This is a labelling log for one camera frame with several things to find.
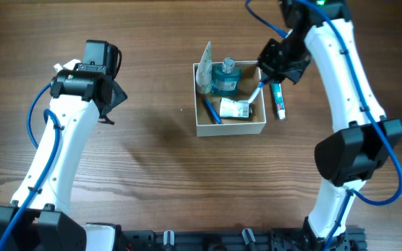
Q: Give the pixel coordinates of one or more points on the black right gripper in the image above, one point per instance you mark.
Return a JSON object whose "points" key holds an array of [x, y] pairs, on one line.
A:
{"points": [[275, 75]]}

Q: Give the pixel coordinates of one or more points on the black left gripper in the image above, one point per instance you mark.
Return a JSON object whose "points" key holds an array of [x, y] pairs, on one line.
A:
{"points": [[121, 95]]}

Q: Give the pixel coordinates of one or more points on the blue white toothbrush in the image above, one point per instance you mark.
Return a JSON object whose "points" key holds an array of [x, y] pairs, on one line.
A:
{"points": [[255, 93]]}

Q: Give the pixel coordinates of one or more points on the blue white toothpaste tube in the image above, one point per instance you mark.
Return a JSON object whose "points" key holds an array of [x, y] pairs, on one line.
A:
{"points": [[278, 99]]}

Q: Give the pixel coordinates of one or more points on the blue mouthwash bottle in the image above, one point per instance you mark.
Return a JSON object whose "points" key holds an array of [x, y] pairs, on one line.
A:
{"points": [[225, 78]]}

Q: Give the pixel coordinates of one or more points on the green white soap pack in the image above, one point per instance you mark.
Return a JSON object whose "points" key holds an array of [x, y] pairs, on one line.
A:
{"points": [[232, 109]]}

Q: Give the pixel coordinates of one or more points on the white leaf-print tube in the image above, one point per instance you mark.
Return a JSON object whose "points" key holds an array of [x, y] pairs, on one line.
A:
{"points": [[203, 75]]}

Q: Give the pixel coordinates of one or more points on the blue disposable razor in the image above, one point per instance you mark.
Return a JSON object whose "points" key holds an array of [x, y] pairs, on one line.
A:
{"points": [[212, 111]]}

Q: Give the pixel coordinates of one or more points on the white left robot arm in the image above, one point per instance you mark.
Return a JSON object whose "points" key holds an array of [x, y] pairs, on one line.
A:
{"points": [[37, 217]]}

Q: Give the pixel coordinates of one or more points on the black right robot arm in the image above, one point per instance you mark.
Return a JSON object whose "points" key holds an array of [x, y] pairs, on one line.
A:
{"points": [[363, 137]]}

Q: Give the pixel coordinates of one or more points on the white open box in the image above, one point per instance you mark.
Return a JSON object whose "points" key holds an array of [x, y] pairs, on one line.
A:
{"points": [[205, 124]]}

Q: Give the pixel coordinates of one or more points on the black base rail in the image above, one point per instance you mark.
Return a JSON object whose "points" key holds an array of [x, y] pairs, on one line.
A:
{"points": [[229, 240]]}

